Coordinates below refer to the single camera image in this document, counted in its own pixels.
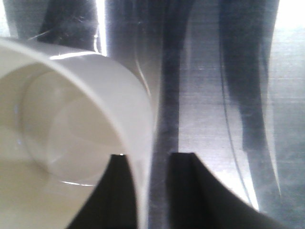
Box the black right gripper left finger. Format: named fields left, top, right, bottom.
left=68, top=155, right=138, bottom=229

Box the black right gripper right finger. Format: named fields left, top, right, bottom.
left=167, top=153, right=293, bottom=229

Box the white plastic bin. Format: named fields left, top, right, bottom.
left=0, top=38, right=155, bottom=229

